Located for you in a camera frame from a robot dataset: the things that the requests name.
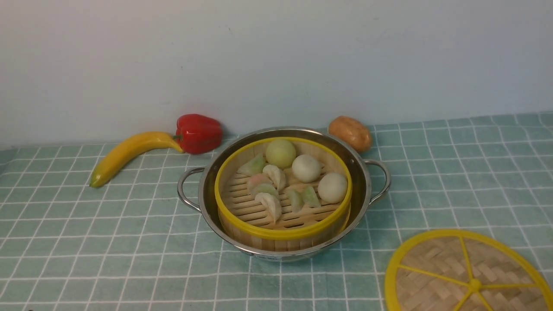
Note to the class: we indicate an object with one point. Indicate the yellow rimmed bamboo steamer basket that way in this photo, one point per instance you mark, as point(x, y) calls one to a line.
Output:
point(267, 222)

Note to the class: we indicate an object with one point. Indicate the yellow rimmed woven steamer lid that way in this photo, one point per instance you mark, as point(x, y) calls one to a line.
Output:
point(456, 270)

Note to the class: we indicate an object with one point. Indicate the stainless steel pot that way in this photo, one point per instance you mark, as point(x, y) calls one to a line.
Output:
point(370, 181)

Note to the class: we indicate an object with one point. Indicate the yellowish green round bun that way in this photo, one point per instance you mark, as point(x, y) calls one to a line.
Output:
point(281, 153)

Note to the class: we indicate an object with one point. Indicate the white dumpling centre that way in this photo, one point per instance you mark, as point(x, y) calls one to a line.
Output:
point(276, 175)

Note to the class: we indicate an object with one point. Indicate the green dumpling far left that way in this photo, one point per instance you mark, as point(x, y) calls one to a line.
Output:
point(253, 167)

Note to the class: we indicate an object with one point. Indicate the pink dumpling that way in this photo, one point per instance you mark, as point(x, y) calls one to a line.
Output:
point(256, 180)

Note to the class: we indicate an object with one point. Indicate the white round bun middle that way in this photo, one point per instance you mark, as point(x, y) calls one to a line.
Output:
point(306, 168)

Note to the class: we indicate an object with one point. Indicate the white round bun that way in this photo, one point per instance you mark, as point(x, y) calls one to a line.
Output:
point(332, 188)
point(306, 168)

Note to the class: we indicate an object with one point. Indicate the green dumpling lower middle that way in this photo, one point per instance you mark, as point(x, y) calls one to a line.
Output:
point(295, 198)

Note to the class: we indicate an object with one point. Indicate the green dumpling right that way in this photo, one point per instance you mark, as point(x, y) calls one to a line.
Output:
point(310, 197)

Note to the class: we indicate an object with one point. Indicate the white round bun right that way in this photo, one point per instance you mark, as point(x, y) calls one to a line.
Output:
point(332, 188)

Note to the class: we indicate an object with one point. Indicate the brown potato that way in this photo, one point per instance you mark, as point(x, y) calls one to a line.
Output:
point(352, 132)

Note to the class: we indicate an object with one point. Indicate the red bell pepper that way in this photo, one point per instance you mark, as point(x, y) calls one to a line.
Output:
point(197, 134)

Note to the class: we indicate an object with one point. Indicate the yellow banana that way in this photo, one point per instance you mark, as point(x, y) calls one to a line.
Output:
point(126, 151)

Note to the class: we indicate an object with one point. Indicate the green checkered tablecloth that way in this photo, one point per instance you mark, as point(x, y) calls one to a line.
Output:
point(132, 246)

